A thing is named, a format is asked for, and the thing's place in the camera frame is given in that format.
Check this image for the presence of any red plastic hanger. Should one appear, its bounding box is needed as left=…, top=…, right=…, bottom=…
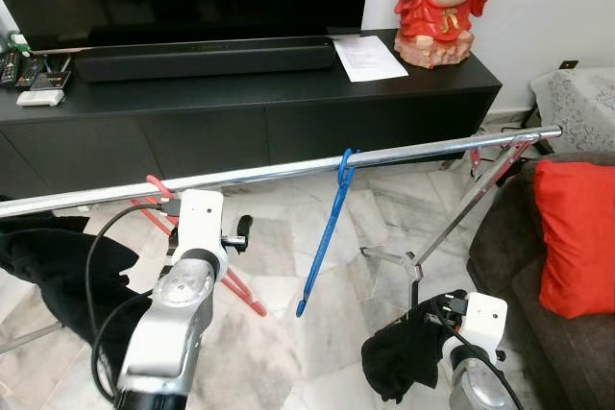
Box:
left=130, top=175, right=270, bottom=318

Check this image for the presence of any black collared shirt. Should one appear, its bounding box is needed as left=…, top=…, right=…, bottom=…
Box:
left=360, top=288, right=472, bottom=404

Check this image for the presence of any blue plastic hanger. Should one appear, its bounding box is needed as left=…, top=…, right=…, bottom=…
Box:
left=295, top=148, right=361, bottom=318

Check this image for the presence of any silver metal clothes rack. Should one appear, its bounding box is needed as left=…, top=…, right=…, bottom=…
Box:
left=0, top=125, right=563, bottom=353

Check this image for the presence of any black television console cabinet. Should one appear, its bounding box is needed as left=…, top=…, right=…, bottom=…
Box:
left=0, top=31, right=503, bottom=200

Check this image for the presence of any black soundbar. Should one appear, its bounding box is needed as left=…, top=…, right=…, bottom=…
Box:
left=74, top=36, right=339, bottom=83

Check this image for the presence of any white printed paper sheet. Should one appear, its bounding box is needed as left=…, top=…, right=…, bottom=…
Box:
left=330, top=34, right=409, bottom=83

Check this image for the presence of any small white flat device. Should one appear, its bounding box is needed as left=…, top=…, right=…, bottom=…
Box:
left=16, top=88, right=66, bottom=107

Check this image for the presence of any red cushion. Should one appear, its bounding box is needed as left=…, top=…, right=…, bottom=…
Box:
left=531, top=160, right=615, bottom=320

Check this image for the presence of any dark brown sofa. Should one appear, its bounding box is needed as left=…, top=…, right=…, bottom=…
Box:
left=466, top=151, right=615, bottom=410

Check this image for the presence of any lace covered side table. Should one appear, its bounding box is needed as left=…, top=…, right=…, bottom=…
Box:
left=531, top=64, right=615, bottom=154

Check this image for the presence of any red laughing figurine statue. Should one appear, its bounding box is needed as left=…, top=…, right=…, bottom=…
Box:
left=394, top=0, right=504, bottom=70

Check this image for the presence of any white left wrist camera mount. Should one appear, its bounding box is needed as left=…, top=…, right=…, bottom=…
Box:
left=168, top=189, right=227, bottom=267

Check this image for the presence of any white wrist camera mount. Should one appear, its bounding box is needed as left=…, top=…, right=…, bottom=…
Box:
left=459, top=293, right=508, bottom=358
left=168, top=189, right=227, bottom=267

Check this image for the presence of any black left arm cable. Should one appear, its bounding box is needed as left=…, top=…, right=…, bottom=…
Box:
left=85, top=201, right=184, bottom=401

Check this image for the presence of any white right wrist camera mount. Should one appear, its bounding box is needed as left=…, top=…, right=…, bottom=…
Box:
left=459, top=293, right=508, bottom=358

